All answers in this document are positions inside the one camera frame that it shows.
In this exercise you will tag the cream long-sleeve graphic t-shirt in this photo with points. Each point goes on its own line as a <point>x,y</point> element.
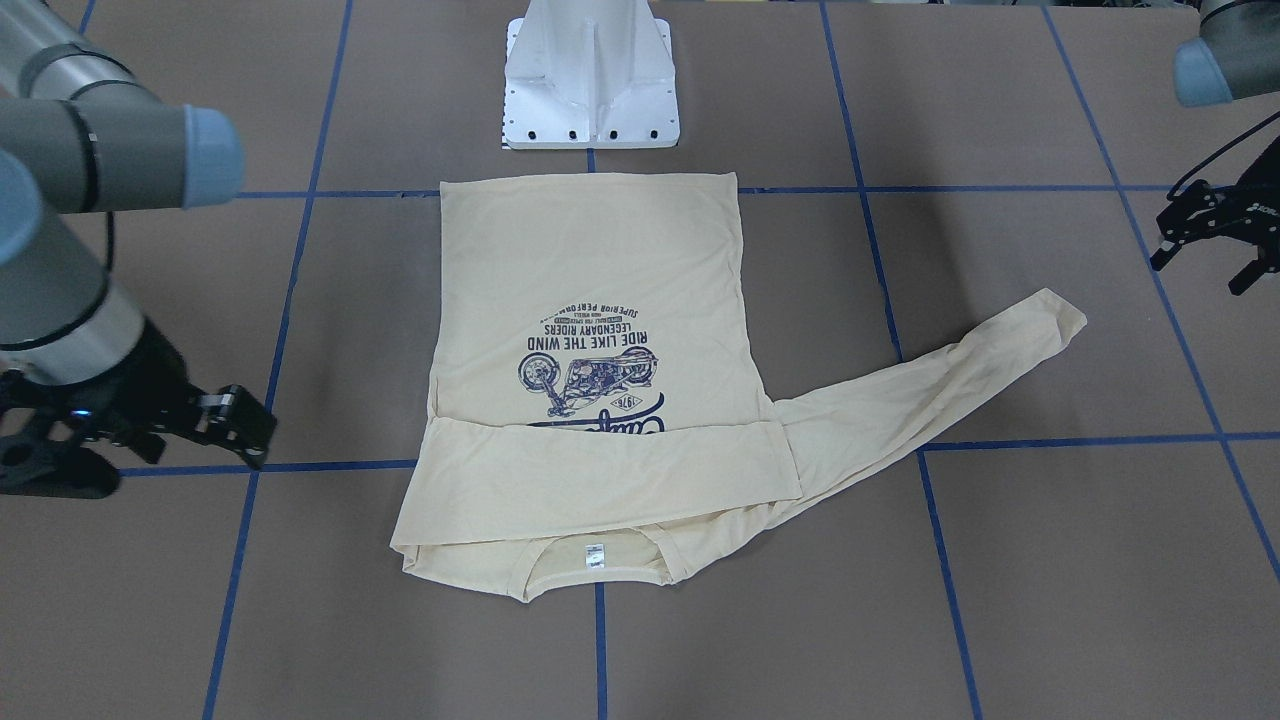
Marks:
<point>595,414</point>

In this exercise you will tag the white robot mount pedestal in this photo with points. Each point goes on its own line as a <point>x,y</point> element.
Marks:
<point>590,75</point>

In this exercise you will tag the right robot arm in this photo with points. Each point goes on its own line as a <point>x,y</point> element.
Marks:
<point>82,135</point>

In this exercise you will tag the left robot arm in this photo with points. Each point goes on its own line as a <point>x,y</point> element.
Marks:
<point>1234,56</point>

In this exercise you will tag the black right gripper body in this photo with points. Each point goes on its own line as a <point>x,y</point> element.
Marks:
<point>150,385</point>

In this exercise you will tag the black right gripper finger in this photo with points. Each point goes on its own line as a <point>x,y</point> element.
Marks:
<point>235,420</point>

